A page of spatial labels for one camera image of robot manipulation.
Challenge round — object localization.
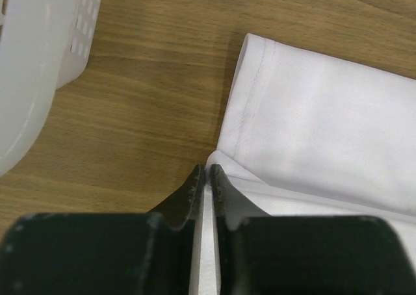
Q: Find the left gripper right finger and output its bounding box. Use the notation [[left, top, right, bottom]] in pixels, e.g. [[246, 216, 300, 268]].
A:
[[210, 164, 415, 294]]

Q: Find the white plastic basket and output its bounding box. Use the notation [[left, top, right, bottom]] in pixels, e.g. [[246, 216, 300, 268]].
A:
[[1, 0, 101, 174]]

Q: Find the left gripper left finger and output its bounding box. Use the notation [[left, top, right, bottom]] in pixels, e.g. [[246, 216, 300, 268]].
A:
[[1, 165, 205, 294]]

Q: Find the white t shirt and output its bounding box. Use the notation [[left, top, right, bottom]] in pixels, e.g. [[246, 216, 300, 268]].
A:
[[190, 34, 415, 294]]

